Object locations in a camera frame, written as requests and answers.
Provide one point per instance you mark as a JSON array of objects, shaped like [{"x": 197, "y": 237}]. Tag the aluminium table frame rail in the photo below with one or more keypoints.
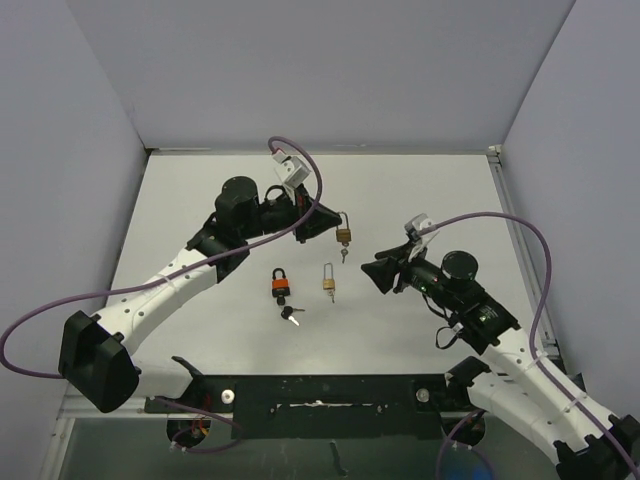
[{"x": 545, "y": 333}]

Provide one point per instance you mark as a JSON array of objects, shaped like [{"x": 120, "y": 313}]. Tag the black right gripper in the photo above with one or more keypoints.
[{"x": 384, "y": 270}]

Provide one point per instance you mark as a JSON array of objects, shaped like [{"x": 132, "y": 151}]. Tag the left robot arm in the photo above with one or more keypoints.
[{"x": 96, "y": 350}]

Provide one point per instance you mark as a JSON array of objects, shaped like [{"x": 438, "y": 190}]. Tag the black headed key bunch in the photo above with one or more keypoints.
[{"x": 287, "y": 312}]

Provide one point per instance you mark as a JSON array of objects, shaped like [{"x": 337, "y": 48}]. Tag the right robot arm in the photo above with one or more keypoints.
[{"x": 506, "y": 376}]

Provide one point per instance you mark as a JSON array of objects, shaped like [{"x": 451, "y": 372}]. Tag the orange black padlock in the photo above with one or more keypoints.
[{"x": 280, "y": 287}]

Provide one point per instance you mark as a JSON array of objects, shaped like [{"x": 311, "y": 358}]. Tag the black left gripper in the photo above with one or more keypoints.
[{"x": 321, "y": 219}]

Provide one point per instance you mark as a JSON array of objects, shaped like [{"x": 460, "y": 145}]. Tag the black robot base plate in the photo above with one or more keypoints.
[{"x": 329, "y": 406}]

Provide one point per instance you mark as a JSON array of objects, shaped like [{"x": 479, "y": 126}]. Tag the long shackle brass padlock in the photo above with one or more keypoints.
[{"x": 328, "y": 281}]

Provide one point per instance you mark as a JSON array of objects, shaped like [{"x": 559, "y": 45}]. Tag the small brass padlock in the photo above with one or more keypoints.
[{"x": 343, "y": 231}]

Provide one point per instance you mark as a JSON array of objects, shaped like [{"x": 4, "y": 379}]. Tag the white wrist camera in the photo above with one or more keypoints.
[
  {"x": 420, "y": 231},
  {"x": 291, "y": 171}
]

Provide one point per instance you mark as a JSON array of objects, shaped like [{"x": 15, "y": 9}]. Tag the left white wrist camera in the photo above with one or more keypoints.
[{"x": 291, "y": 171}]

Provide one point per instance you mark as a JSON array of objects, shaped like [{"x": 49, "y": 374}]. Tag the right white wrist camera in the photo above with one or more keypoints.
[{"x": 420, "y": 231}]

